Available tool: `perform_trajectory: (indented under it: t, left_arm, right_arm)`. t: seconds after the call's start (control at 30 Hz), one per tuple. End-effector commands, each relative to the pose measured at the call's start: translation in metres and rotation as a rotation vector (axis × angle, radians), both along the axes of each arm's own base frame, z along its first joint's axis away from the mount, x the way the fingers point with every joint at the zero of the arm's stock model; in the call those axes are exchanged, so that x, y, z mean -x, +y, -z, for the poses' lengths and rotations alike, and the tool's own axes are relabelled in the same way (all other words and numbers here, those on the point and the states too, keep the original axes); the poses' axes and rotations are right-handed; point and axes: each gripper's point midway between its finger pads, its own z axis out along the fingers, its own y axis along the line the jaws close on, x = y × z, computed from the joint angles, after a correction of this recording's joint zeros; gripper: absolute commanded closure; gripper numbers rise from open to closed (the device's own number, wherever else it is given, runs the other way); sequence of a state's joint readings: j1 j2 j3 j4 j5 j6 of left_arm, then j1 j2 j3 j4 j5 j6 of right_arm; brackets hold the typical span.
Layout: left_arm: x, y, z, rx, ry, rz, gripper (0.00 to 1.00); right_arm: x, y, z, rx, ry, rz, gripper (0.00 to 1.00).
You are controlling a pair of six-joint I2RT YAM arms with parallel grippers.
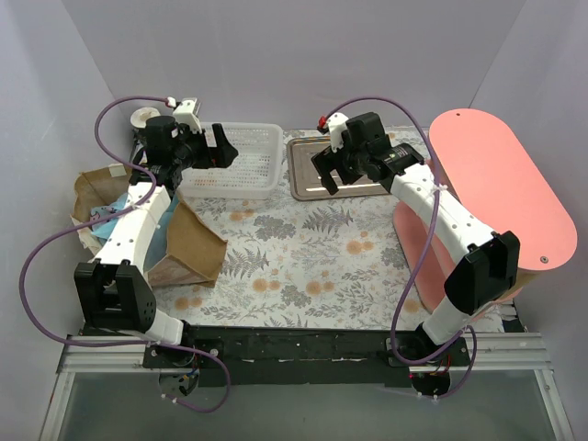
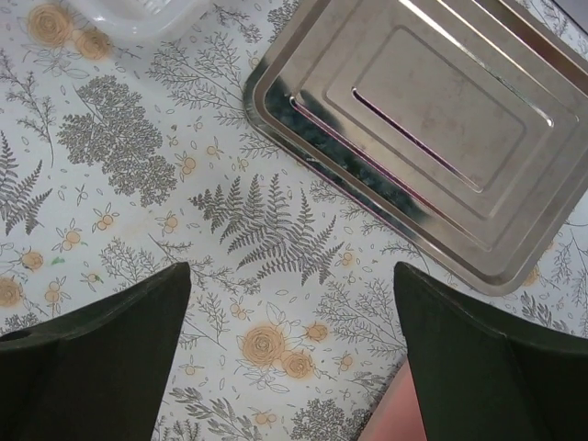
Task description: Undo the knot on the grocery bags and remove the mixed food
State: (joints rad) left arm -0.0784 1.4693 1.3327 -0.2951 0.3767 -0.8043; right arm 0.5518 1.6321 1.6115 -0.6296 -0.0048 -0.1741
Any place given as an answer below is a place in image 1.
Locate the light blue plastic grocery bag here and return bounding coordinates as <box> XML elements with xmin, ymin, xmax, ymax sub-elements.
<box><xmin>89</xmin><ymin>191</ymin><xmax>170</xmax><ymax>272</ymax></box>

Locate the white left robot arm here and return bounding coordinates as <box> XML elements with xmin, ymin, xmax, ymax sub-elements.
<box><xmin>74</xmin><ymin>116</ymin><xmax>238</xmax><ymax>368</ymax></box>

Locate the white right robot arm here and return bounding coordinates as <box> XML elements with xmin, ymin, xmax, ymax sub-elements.
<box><xmin>311</xmin><ymin>112</ymin><xmax>520</xmax><ymax>366</ymax></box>

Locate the stainless steel tray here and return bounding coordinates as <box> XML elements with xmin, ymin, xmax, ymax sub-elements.
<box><xmin>286</xmin><ymin>136</ymin><xmax>388</xmax><ymax>201</ymax></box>

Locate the white plastic perforated basket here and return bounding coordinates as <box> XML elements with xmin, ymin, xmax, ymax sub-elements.
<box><xmin>178</xmin><ymin>122</ymin><xmax>284</xmax><ymax>200</ymax></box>

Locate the floral patterned table mat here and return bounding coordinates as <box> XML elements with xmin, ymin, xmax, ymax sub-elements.
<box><xmin>85</xmin><ymin>126</ymin><xmax>506</xmax><ymax>333</ymax></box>

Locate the brown paper bag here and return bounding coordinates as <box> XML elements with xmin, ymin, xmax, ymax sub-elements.
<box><xmin>71</xmin><ymin>164</ymin><xmax>227</xmax><ymax>288</ymax></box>

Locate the pink two-tier shelf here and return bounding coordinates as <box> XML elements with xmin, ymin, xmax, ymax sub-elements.
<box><xmin>393</xmin><ymin>107</ymin><xmax>579</xmax><ymax>323</ymax></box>

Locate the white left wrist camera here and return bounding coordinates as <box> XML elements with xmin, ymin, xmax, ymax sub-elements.
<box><xmin>173</xmin><ymin>97</ymin><xmax>202</xmax><ymax>134</ymax></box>

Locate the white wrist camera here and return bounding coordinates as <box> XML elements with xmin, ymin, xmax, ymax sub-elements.
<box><xmin>173</xmin><ymin>97</ymin><xmax>202</xmax><ymax>134</ymax></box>
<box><xmin>317</xmin><ymin>112</ymin><xmax>348</xmax><ymax>152</ymax></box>

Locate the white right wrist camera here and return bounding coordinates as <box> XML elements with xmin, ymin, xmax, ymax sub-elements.
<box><xmin>317</xmin><ymin>112</ymin><xmax>348</xmax><ymax>152</ymax></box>

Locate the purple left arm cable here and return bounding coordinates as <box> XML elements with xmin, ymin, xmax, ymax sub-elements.
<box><xmin>18</xmin><ymin>95</ymin><xmax>231</xmax><ymax>413</ymax></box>

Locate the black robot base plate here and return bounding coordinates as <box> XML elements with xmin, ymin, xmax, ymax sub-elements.
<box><xmin>141</xmin><ymin>324</ymin><xmax>477</xmax><ymax>388</ymax></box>

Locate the aluminium frame rail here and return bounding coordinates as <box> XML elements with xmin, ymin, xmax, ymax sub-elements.
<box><xmin>40</xmin><ymin>333</ymin><xmax>574</xmax><ymax>440</ymax></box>

